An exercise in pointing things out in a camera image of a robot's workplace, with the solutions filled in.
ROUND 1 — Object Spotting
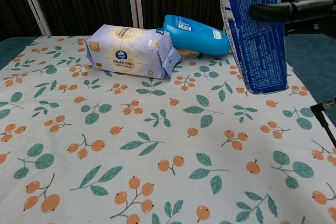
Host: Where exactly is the black cable with angled plug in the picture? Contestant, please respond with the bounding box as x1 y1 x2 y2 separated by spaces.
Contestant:
310 98 336 148

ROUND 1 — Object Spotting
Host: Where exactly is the floral fruit print tablecloth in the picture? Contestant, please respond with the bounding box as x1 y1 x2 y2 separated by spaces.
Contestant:
0 34 336 224

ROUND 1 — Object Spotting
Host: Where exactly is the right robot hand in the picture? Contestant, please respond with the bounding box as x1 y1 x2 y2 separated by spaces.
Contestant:
249 0 336 36

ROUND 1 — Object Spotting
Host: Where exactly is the purple tissue pack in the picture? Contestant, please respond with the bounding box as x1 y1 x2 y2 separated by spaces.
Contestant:
86 24 182 80

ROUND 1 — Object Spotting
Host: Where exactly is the blue toothpaste carton box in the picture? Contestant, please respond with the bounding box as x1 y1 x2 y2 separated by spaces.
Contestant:
215 0 289 95

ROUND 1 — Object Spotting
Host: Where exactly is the blue pump bottle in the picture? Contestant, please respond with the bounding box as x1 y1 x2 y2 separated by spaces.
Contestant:
162 14 233 57

